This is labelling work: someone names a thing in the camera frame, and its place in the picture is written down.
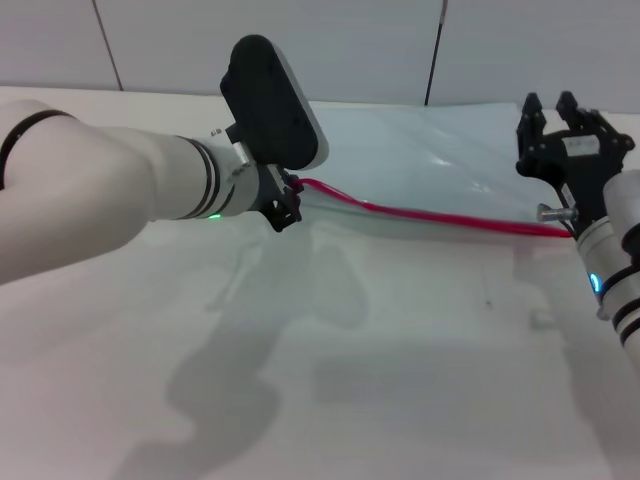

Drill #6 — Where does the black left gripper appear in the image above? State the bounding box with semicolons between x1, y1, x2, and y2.
255;165;305;234

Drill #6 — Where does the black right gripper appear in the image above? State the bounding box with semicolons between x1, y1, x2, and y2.
515;90;637;237

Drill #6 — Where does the clear red-zip document bag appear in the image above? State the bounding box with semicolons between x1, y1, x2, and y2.
292;101;577;239

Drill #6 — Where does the left wrist camera housing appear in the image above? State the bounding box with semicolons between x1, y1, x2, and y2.
219;34;330;172

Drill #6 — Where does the silver mount bolt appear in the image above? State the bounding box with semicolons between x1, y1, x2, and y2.
536;204;577;222

